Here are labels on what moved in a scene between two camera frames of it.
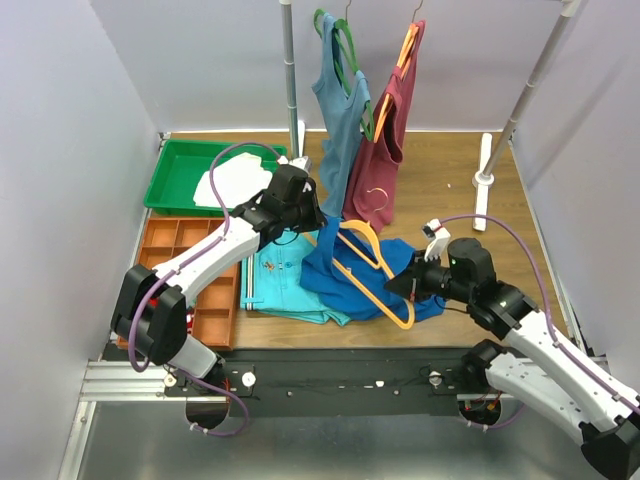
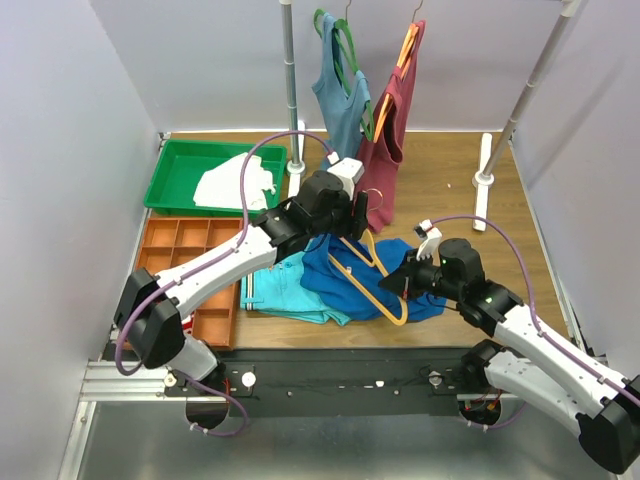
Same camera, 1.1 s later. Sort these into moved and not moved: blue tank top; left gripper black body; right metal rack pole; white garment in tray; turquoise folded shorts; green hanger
Moved: blue tank top; left gripper black body
Not moved: green hanger; white garment in tray; right metal rack pole; turquoise folded shorts
